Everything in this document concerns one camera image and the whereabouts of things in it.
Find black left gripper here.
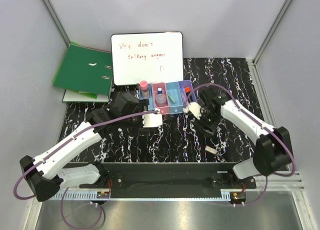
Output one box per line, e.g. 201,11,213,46
120,100,152,136

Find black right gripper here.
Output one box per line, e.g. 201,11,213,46
192,108,221,138

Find light blue plastic bin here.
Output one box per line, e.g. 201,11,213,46
138,84,155,111

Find pink capped glitter jar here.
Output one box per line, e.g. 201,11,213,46
139,80,150,99

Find pink plastic bin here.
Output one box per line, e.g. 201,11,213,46
151,82,170,115

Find clear round glitter container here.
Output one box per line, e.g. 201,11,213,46
155,93,167,107

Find small blue capped bottle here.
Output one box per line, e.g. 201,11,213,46
157,87,163,95

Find orange black highlighter marker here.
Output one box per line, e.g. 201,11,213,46
184,87,191,97

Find white dry-erase board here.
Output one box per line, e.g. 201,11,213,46
110,31,184,86

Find pink eraser bar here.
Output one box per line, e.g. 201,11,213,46
181,92,187,106

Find purple plastic bin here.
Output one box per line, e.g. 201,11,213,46
176,80,197,107

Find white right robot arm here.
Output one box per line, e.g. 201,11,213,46
193,88,294,189

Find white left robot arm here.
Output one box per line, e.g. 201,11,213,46
18,93,151,202

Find black marble pattern mat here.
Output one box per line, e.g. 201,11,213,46
74,57,266,163

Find white small eraser block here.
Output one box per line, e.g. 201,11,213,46
205,146,218,155

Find green white paper booklet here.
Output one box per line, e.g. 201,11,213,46
62,90,110,103

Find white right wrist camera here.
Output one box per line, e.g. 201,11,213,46
183,102,202,120

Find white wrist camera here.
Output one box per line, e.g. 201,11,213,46
142,113,163,128
183,102,202,120

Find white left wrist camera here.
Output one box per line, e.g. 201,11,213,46
142,113,163,128

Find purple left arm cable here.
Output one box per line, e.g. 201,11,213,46
12,109,161,228

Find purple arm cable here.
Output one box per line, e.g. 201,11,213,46
12,109,161,228
184,82,297,207

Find green ring binder folder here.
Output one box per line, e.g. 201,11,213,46
52,43,113,96

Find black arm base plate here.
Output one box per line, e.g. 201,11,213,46
79,162,257,200

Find aluminium rail frame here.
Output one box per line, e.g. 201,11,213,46
22,58,318,230

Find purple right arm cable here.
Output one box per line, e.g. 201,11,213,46
184,82,297,207

